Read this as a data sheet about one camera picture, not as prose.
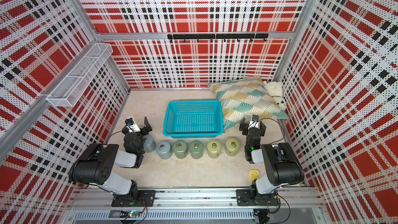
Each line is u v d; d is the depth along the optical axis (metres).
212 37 0.90
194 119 1.04
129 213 0.70
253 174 0.80
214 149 0.82
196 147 0.82
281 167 0.45
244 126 0.84
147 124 0.83
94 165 0.46
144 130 0.81
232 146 0.82
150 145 0.84
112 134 1.03
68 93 0.69
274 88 1.10
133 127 0.75
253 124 0.77
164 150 0.82
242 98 0.93
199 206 0.72
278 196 0.73
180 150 0.82
